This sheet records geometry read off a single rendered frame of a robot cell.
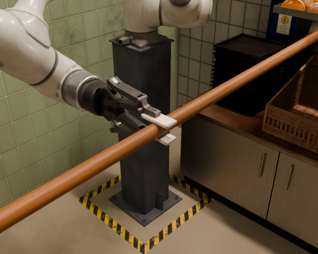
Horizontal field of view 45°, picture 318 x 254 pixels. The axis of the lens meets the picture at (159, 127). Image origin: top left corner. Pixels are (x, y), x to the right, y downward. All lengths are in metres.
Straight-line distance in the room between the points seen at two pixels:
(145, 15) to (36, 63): 0.94
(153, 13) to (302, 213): 1.18
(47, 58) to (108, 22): 1.41
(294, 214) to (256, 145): 0.39
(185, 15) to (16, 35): 0.96
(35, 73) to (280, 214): 1.55
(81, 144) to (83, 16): 0.77
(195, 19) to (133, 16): 0.27
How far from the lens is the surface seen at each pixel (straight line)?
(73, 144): 2.36
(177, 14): 1.65
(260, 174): 2.00
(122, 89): 0.78
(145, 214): 2.26
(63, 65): 0.91
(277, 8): 1.68
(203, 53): 2.65
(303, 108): 2.23
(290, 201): 2.02
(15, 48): 0.83
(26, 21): 0.86
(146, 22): 1.74
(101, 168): 0.65
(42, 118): 2.16
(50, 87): 0.91
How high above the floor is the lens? 1.59
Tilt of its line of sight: 31 degrees down
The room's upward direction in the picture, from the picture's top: straight up
